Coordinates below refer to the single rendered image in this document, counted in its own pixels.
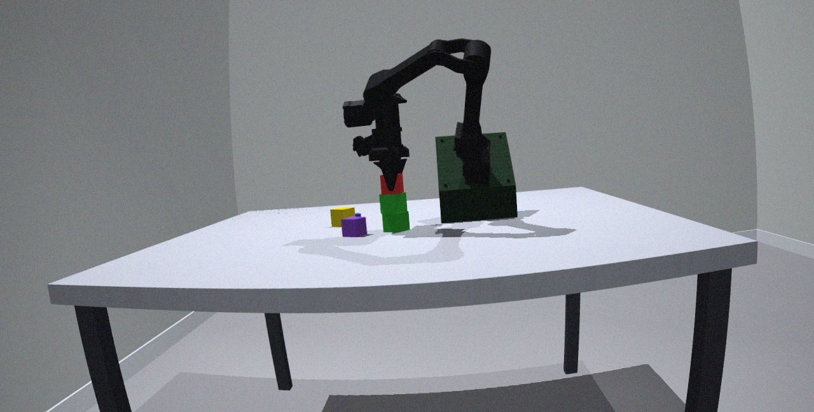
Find red block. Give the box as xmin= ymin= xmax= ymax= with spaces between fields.
xmin=380 ymin=173 xmax=404 ymax=195

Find yellow cube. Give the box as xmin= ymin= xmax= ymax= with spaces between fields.
xmin=330 ymin=207 xmax=355 ymax=227

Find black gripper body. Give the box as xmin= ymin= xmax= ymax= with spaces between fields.
xmin=368 ymin=123 xmax=410 ymax=162

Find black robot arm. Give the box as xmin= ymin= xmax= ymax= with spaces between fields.
xmin=342 ymin=38 xmax=491 ymax=184

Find purple block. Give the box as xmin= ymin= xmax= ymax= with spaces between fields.
xmin=341 ymin=217 xmax=368 ymax=237

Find green block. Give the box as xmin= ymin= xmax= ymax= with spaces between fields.
xmin=379 ymin=192 xmax=408 ymax=214
xmin=382 ymin=211 xmax=410 ymax=233

